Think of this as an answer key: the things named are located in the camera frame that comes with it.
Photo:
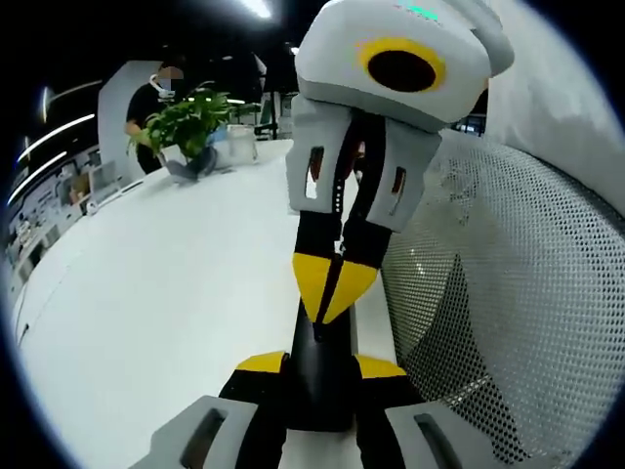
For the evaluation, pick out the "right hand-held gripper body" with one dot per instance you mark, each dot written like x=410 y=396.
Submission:
x=342 y=34

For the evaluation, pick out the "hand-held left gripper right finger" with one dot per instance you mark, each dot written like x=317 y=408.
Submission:
x=405 y=430

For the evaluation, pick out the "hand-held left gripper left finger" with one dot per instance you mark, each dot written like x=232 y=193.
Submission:
x=220 y=430

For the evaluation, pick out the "black remote control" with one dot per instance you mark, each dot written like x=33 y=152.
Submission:
x=322 y=386

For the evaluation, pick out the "clear plastic container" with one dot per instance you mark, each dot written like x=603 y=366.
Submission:
x=241 y=144

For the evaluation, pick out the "dark blue cloth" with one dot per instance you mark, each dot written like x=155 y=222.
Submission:
x=193 y=168

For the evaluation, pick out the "person's white shirt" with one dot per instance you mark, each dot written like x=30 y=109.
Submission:
x=552 y=88

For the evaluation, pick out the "grey mesh office chair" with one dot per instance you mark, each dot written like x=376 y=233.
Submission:
x=512 y=293

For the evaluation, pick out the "green potted plant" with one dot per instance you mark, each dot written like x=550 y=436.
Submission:
x=188 y=124

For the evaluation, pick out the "white office chair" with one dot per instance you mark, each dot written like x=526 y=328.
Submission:
x=105 y=178

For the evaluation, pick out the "ceiling light strip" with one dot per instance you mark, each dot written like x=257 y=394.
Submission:
x=54 y=134
x=36 y=177

